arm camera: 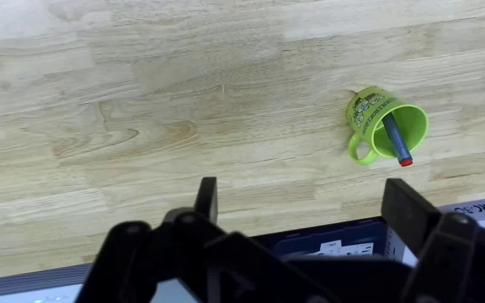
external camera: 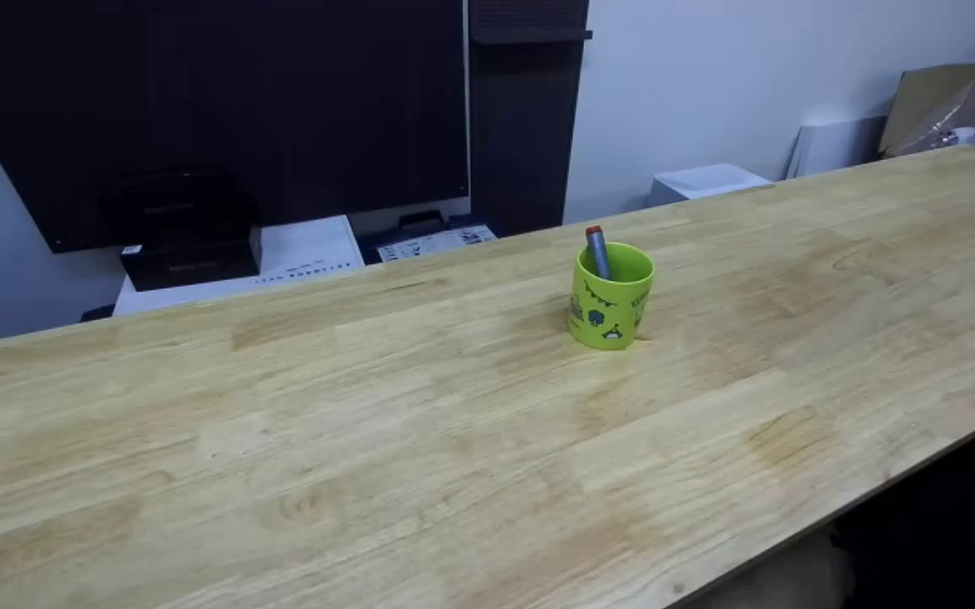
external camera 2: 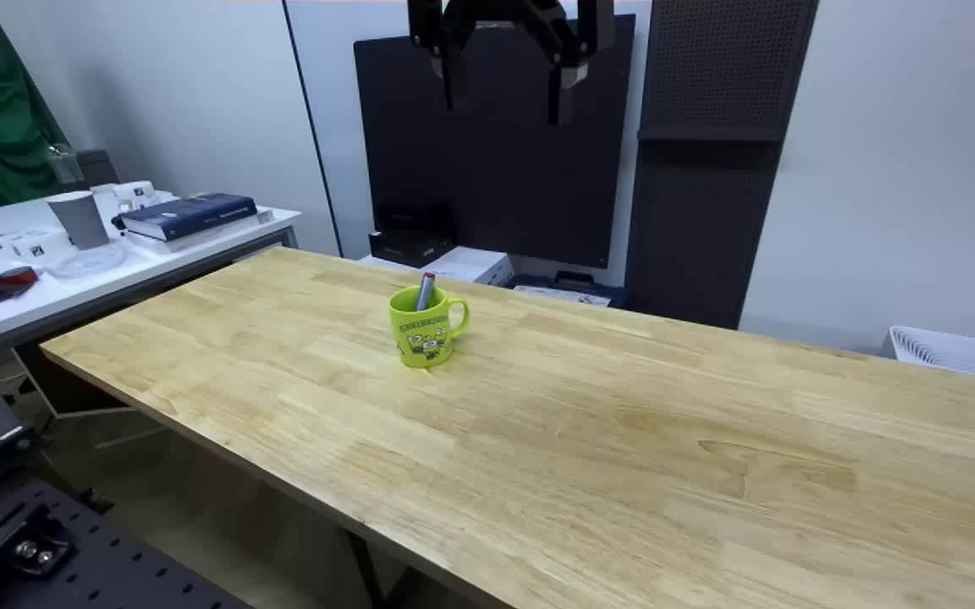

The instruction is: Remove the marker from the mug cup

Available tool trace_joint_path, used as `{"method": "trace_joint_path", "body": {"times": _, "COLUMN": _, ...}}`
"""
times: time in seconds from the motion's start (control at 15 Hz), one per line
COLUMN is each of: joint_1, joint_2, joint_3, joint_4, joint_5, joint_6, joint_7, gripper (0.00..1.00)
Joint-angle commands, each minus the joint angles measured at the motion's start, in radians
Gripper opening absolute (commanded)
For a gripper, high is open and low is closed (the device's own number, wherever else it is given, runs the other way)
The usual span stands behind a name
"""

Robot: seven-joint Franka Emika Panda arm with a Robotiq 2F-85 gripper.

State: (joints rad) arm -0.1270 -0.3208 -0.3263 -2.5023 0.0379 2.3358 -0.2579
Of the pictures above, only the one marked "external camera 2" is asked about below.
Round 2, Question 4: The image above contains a white box behind table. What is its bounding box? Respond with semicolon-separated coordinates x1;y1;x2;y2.
425;248;515;283

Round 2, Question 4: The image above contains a green cartoon mug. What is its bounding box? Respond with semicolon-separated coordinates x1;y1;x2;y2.
390;283;470;369

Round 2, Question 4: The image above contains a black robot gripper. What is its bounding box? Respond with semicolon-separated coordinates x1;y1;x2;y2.
407;0;611;126

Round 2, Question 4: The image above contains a clear plastic bag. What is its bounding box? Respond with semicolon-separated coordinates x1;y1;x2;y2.
46;242;129;280

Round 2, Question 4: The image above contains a dark blue book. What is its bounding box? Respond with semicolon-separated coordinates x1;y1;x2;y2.
114;192;258;242

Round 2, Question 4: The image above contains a black perforated metal base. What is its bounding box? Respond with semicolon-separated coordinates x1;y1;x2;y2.
0;478;246;609

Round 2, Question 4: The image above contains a white bin at right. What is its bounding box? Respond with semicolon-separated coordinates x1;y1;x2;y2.
887;323;975;375

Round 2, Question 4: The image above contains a grey small box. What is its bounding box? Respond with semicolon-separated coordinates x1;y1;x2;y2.
46;192;108;251

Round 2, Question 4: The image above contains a grey marker with red cap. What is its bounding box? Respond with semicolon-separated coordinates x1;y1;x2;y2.
416;269;438;310

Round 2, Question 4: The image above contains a black monitor screen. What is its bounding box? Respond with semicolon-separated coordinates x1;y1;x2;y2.
351;14;636;267

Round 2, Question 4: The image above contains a dark tall panel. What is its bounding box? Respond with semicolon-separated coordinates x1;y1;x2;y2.
627;0;820;328

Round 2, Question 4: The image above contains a white side table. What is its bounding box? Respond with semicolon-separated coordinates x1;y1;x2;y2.
0;198;299;438

